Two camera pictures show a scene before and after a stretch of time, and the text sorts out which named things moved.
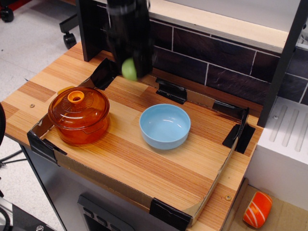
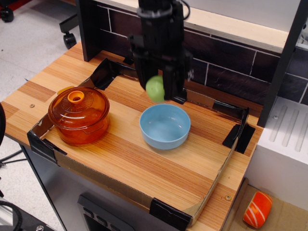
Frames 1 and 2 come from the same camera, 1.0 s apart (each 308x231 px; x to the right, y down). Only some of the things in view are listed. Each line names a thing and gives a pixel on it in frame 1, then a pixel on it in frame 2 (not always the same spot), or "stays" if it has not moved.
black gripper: [130, 35] → [160, 44]
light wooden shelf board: [219, 25] stays
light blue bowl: [164, 126] stays
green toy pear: [129, 69] → [155, 88]
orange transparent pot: [81, 115] stays
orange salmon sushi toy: [258, 210] stays
